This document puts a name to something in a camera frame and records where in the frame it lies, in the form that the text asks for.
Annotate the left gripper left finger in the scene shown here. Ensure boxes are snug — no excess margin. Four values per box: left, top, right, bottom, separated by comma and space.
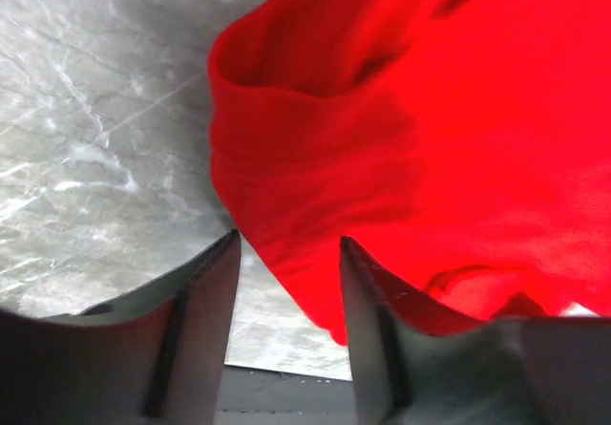
1, 232, 241, 424

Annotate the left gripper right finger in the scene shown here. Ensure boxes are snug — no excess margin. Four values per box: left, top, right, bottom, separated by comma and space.
340, 237, 610, 424

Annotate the red t shirt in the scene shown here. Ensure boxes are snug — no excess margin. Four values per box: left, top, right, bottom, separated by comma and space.
208, 0, 610, 344

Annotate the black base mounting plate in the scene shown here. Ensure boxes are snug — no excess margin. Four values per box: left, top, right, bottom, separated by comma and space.
214, 366, 357, 425

